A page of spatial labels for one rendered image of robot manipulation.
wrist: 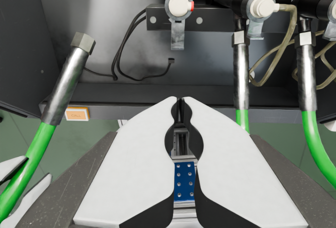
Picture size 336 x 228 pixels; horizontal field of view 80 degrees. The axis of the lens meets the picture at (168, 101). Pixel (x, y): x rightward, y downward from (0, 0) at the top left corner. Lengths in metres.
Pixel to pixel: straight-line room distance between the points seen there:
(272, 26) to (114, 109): 0.36
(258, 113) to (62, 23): 0.51
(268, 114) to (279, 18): 0.21
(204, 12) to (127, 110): 0.26
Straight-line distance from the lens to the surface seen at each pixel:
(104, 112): 0.49
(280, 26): 0.41
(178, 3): 0.21
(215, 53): 0.55
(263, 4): 0.22
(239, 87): 0.25
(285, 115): 0.54
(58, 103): 0.22
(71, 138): 1.95
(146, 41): 0.53
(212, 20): 0.37
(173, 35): 0.23
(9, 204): 0.23
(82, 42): 0.23
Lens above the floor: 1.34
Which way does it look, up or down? 61 degrees down
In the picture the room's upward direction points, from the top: 178 degrees counter-clockwise
